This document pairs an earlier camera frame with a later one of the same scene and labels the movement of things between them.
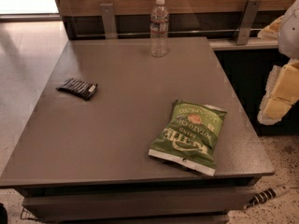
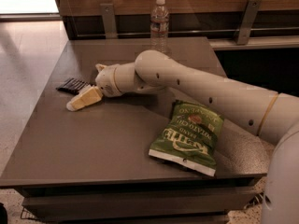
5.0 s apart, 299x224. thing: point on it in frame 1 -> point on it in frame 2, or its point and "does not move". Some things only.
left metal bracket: (109, 22) does not move
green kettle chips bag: (189, 135) does not move
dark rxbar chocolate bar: (78, 88) does not move
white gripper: (290, 35) -> (105, 79)
